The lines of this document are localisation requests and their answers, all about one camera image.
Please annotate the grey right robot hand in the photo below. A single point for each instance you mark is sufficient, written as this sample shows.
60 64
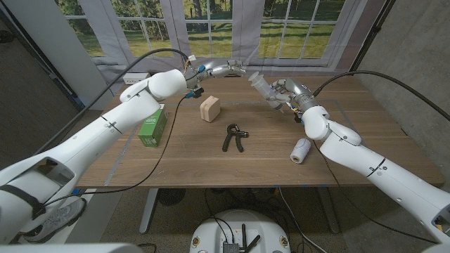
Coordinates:
299 91

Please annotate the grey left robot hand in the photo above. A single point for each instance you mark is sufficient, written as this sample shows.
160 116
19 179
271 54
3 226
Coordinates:
218 69

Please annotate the large clear plastic syringe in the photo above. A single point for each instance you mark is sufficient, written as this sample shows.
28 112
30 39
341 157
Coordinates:
262 86

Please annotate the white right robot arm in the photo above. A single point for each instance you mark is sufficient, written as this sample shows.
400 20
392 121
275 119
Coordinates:
386 172

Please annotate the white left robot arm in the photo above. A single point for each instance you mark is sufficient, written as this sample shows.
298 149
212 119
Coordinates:
102 130

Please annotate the black hand grip strengthener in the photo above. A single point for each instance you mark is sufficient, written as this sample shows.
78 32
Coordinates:
239 138

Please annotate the printed window backdrop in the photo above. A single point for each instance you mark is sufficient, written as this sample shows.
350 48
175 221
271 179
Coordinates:
242 42

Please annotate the white power strip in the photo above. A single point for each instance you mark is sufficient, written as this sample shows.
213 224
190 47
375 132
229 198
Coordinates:
131 79

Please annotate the green cardboard box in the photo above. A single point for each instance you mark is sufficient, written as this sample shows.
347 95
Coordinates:
153 128

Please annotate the black backdrop stand pole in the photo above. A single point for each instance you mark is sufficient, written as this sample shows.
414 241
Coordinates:
372 32

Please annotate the grey table leg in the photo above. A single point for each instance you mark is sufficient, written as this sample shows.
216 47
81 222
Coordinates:
149 207
328 211

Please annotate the black round floor object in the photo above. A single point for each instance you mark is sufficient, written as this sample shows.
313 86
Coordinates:
171 196

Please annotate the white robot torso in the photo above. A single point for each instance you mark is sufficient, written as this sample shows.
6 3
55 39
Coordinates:
260 228

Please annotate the black antenna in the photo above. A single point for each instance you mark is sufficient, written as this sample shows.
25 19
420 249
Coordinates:
254 242
244 235

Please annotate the grey sneaker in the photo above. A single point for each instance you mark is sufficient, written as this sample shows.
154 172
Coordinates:
56 221

